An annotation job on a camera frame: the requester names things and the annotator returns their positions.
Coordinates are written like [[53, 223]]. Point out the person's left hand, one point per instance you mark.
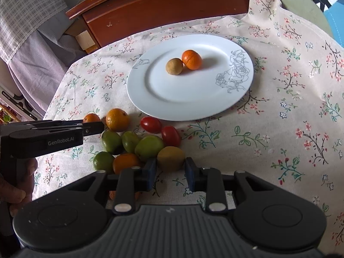
[[16, 193]]

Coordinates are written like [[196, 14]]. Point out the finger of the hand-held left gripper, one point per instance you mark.
[[92, 129]]

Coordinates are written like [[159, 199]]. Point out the brown longan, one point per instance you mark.
[[171, 158], [174, 66]]

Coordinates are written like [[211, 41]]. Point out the green jujube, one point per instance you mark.
[[149, 147], [110, 141], [103, 161], [130, 142]]

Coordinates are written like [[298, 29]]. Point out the small orange tangerine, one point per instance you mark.
[[91, 117]]

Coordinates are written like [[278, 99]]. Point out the white plastic object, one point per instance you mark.
[[16, 99]]

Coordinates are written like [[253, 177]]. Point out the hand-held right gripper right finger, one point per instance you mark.
[[189, 174]]

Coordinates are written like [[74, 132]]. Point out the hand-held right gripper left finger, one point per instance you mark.
[[151, 174]]

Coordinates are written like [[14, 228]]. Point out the blue printed cushion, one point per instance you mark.
[[333, 18]]

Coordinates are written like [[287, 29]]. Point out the cardboard box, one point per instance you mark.
[[86, 40]]

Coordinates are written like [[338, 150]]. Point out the large orange tangerine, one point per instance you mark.
[[117, 119]]

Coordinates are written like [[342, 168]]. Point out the floral tablecloth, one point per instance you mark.
[[268, 113]]

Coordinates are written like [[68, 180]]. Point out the white plate with rose print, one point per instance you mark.
[[188, 94]]

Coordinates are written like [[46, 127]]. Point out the checked grey cloth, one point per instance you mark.
[[32, 32]]

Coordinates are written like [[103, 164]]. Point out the red cherry tomato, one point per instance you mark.
[[171, 136], [151, 124]]

